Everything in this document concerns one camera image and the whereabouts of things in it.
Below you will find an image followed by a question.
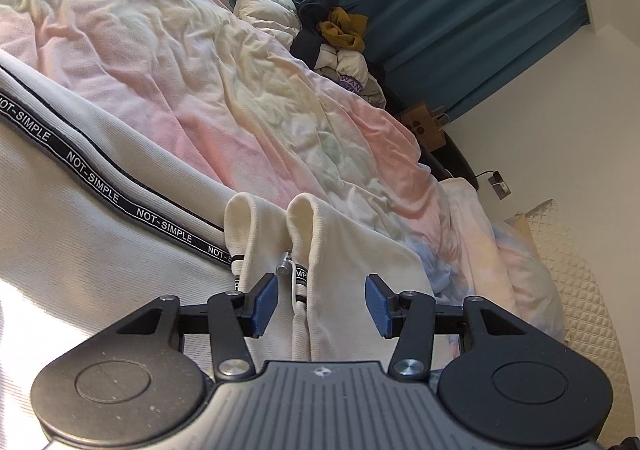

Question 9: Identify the cream zip-up jacket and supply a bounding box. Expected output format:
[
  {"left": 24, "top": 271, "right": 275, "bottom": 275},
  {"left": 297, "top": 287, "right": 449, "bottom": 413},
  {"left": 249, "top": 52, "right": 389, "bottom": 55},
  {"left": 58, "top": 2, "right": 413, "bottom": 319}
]
[{"left": 1, "top": 54, "right": 432, "bottom": 449}]

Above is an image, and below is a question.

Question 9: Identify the brown paper bag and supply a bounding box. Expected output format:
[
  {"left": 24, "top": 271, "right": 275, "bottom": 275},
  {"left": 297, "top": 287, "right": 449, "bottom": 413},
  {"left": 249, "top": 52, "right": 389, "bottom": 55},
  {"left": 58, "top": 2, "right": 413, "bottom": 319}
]
[{"left": 399, "top": 102, "right": 450, "bottom": 151}]

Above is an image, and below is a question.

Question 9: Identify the black chair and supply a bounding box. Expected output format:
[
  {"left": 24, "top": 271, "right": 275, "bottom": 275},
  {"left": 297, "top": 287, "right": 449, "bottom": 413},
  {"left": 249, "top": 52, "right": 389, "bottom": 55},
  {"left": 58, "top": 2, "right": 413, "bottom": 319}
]
[{"left": 419, "top": 133, "right": 480, "bottom": 190}]

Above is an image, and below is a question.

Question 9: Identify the quilted beige headboard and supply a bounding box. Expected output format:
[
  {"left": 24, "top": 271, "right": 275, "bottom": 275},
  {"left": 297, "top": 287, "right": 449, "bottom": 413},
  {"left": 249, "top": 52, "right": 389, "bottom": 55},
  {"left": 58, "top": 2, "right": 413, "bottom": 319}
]
[{"left": 506, "top": 200, "right": 636, "bottom": 448}]

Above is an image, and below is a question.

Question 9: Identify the wall socket with plug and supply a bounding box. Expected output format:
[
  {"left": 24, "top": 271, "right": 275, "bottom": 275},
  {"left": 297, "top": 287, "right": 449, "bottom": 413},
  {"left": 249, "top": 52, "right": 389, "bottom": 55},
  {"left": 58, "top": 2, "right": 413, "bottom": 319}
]
[{"left": 488, "top": 171, "right": 511, "bottom": 200}]

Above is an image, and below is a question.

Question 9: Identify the pastel pillow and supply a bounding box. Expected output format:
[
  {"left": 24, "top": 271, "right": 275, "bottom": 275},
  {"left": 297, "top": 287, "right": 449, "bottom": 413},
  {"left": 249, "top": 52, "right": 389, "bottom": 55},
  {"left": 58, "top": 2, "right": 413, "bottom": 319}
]
[{"left": 442, "top": 178, "right": 565, "bottom": 342}]

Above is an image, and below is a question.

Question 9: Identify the mustard yellow garment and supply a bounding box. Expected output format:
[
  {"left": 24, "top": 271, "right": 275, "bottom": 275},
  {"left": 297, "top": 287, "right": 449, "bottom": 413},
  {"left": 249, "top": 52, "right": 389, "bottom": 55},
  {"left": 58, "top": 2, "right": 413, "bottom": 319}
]
[{"left": 318, "top": 7, "right": 369, "bottom": 53}]

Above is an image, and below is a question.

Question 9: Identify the right teal curtain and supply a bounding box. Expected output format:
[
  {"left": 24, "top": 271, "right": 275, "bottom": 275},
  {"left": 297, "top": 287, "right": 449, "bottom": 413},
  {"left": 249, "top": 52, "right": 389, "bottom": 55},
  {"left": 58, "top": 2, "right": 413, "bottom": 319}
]
[{"left": 264, "top": 0, "right": 591, "bottom": 119}]

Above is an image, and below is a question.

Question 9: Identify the white puffy comforter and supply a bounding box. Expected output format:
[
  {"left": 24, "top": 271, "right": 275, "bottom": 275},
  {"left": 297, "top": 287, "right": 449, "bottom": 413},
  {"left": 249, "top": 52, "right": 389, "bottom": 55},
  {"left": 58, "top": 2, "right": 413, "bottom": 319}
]
[{"left": 233, "top": 0, "right": 302, "bottom": 50}]

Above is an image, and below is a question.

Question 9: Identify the black garment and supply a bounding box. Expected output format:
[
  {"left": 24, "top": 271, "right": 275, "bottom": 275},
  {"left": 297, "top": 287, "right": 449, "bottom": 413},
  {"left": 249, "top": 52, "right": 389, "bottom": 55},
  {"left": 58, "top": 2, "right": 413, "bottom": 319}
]
[{"left": 290, "top": 0, "right": 332, "bottom": 70}]

